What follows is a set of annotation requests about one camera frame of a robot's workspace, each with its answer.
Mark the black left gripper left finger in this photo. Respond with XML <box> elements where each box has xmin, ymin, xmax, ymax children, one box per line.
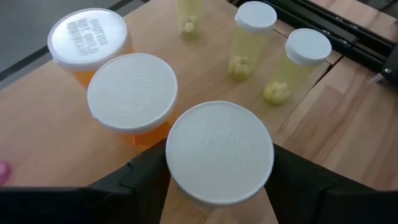
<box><xmin>0</xmin><ymin>140</ymin><xmax>172</xmax><ymax>224</ymax></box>

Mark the pink pill bottle white cap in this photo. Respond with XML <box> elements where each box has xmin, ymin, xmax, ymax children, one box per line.
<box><xmin>0</xmin><ymin>159</ymin><xmax>12</xmax><ymax>187</ymax></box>

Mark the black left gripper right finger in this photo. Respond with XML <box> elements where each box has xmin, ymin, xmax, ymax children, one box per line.
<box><xmin>264</xmin><ymin>144</ymin><xmax>398</xmax><ymax>224</ymax></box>

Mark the orange pill bottle white cap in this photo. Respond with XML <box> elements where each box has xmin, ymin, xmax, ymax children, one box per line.
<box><xmin>86</xmin><ymin>52</ymin><xmax>178</xmax><ymax>149</ymax></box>
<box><xmin>165</xmin><ymin>100</ymin><xmax>275</xmax><ymax>218</ymax></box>
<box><xmin>47</xmin><ymin>7</ymin><xmax>134</xmax><ymax>90</ymax></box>

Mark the black aluminium table frame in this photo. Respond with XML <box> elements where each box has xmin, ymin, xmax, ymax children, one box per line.
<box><xmin>228</xmin><ymin>0</ymin><xmax>398</xmax><ymax>86</ymax></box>

